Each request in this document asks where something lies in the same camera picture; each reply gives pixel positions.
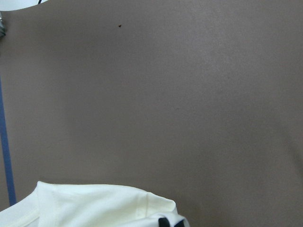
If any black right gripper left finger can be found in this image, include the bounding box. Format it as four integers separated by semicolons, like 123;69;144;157
158;218;169;227

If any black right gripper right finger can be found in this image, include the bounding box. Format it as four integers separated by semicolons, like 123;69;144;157
174;219;188;227

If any cream long-sleeve cat shirt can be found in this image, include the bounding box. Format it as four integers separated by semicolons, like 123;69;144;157
0;181;190;227

